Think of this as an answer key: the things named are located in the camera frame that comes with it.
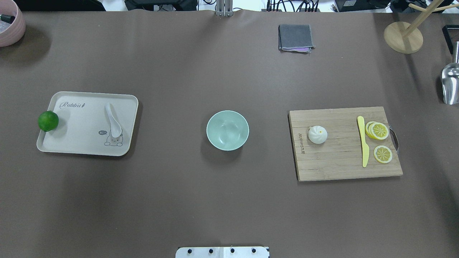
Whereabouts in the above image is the green lime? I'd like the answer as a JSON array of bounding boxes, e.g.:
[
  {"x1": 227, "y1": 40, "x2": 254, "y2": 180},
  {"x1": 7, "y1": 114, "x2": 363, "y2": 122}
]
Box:
[{"x1": 38, "y1": 111, "x2": 59, "y2": 132}]

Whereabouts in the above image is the light green bowl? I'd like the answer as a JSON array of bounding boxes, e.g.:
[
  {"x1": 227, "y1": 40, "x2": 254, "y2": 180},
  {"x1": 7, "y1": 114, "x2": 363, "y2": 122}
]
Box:
[{"x1": 205, "y1": 110, "x2": 250, "y2": 151}]

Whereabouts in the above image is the pink bowl with ice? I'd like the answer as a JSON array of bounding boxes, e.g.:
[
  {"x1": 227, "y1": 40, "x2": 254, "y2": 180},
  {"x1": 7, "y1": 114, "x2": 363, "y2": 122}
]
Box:
[{"x1": 0, "y1": 0, "x2": 26, "y2": 47}]

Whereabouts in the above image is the beige rabbit tray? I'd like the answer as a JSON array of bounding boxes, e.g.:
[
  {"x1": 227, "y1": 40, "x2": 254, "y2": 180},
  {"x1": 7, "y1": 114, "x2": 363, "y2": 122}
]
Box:
[{"x1": 36, "y1": 91, "x2": 139, "y2": 156}]

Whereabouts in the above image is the aluminium frame post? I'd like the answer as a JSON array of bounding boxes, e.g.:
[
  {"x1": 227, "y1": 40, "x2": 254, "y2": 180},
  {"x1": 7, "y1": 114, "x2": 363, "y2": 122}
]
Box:
[{"x1": 215, "y1": 0, "x2": 234, "y2": 16}]

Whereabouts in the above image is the grey folded cloth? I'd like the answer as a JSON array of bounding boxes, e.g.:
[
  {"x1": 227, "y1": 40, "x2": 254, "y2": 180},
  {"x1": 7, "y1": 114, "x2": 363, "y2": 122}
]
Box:
[{"x1": 278, "y1": 24, "x2": 316, "y2": 53}]

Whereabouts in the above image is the metal scoop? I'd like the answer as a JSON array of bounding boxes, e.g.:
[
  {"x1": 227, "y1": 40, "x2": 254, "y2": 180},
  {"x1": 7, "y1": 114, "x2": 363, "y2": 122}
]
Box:
[{"x1": 441, "y1": 42, "x2": 459, "y2": 105}]

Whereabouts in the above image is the wooden mug tree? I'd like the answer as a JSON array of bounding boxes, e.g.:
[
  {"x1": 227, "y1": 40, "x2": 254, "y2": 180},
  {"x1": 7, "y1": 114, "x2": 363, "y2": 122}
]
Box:
[{"x1": 383, "y1": 0, "x2": 459, "y2": 54}]

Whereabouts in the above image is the wooden cutting board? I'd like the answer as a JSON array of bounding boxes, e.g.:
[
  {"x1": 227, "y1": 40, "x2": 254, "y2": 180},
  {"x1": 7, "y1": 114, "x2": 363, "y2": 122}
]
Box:
[{"x1": 288, "y1": 106, "x2": 403, "y2": 181}]

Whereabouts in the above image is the yellow plastic knife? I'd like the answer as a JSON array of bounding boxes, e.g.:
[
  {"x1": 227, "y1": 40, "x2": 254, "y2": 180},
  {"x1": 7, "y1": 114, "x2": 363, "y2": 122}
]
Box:
[{"x1": 357, "y1": 116, "x2": 369, "y2": 168}]

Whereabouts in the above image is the white ceramic spoon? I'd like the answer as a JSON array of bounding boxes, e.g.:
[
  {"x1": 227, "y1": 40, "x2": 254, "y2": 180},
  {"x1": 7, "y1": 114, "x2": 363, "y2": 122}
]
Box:
[{"x1": 105, "y1": 103, "x2": 122, "y2": 138}]

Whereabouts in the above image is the lemon slice stack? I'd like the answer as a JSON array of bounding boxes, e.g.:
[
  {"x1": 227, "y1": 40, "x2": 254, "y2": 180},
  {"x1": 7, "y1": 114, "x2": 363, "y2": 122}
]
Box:
[{"x1": 365, "y1": 121, "x2": 389, "y2": 140}]

